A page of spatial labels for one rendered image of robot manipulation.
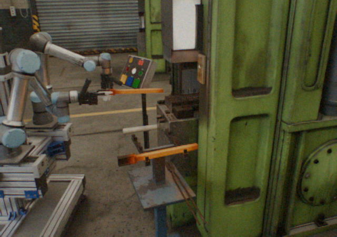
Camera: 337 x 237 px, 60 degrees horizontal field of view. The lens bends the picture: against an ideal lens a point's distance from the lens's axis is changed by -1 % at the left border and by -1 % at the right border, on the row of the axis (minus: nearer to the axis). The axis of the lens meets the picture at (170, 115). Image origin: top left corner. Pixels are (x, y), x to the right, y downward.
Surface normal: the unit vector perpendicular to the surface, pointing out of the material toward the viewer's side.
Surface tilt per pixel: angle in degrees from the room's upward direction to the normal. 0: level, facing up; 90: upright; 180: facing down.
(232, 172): 90
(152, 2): 89
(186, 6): 90
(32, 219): 0
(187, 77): 90
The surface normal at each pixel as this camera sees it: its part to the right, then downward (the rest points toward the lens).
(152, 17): 0.11, 0.35
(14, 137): 0.67, 0.38
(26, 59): 0.74, 0.12
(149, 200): -0.01, -0.93
